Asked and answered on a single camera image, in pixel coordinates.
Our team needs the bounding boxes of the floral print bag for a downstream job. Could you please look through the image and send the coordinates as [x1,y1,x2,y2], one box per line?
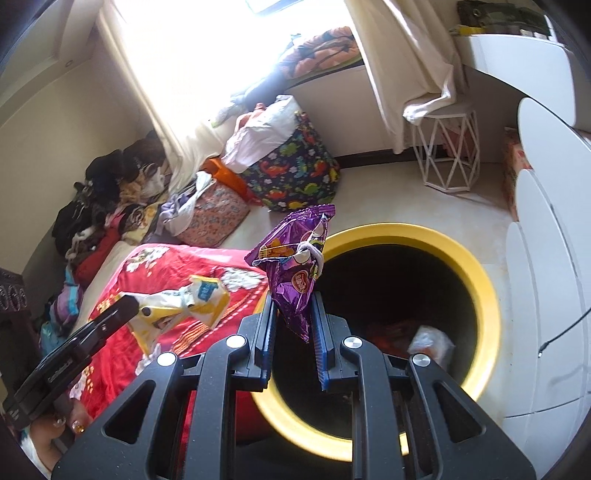
[178,185,253,248]

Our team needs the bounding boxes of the blue cloth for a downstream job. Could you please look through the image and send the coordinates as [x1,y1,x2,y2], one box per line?
[39,318,71,357]

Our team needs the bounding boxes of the red cloth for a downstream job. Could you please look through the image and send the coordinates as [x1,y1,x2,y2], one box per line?
[74,226,122,288]

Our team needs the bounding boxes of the black cable with plug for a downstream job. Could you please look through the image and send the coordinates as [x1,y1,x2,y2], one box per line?
[538,308,591,359]

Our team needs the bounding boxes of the pile of dark clothes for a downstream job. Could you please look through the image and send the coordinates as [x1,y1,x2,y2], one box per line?
[51,136,169,259]

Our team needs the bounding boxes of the red floral blanket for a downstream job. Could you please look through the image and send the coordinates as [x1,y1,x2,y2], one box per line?
[69,244,278,462]

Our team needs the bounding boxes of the crumpled clear plastic bag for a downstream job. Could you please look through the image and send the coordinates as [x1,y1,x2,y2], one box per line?
[409,325,456,370]

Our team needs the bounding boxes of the large purple snack bag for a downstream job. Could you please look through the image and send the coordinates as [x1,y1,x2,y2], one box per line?
[245,204,337,345]

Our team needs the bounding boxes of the dark jacket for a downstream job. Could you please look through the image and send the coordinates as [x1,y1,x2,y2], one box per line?
[231,76,290,112]

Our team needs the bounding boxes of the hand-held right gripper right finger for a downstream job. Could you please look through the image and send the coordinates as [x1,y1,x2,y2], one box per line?
[310,293,539,480]

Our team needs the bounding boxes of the person's left hand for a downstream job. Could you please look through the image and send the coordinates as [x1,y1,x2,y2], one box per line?
[20,401,92,477]

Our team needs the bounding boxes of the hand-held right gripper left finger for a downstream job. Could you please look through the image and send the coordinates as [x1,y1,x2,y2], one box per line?
[51,291,279,480]

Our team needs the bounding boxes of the orange patterned quilt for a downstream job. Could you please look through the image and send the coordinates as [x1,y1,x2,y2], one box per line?
[279,26,364,80]

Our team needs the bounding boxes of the window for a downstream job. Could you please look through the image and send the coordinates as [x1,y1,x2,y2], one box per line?
[111,0,356,125]

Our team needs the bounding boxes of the beige blanket pink trim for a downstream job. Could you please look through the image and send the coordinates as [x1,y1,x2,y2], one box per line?
[74,240,139,334]

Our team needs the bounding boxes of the striped colourful cloth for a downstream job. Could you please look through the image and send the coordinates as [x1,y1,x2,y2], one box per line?
[51,276,85,325]

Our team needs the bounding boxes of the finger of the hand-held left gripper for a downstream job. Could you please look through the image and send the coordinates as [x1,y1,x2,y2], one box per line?
[84,294,140,343]

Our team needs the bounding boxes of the orange bag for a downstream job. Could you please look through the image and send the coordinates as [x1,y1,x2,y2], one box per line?
[203,157,262,205]

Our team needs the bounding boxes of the brown patterned blanket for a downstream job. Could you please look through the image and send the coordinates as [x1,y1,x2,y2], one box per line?
[117,205,161,246]

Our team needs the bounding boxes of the white printed plastic bag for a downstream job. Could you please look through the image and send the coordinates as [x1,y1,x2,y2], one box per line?
[122,274,232,357]

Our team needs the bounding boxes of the large white plastic bag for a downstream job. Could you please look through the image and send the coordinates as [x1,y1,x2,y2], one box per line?
[222,95,304,175]

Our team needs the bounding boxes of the dark studded object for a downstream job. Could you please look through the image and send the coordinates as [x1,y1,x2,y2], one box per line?
[0,271,27,320]

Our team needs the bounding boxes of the dinosaur print fabric basket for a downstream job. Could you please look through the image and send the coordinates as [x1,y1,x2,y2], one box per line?
[240,113,342,213]

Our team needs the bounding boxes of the yellow rimmed black bin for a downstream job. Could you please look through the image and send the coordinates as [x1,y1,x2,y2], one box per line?
[252,223,502,463]

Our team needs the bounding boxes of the white desk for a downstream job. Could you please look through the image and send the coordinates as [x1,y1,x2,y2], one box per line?
[452,31,583,126]

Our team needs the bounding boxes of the white wire stool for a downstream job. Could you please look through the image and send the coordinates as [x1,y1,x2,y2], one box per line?
[403,103,482,193]

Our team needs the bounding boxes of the orange printed box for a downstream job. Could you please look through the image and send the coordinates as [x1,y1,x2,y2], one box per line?
[502,128,528,214]

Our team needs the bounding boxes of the cream curtain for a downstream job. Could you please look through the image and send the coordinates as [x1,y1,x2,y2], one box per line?
[344,0,468,156]
[97,0,241,195]

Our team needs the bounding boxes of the dark green bag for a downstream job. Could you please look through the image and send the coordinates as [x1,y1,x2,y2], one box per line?
[457,0,553,38]

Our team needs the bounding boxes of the lavender grey clothes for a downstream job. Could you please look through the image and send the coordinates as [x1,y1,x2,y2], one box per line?
[159,173,218,237]

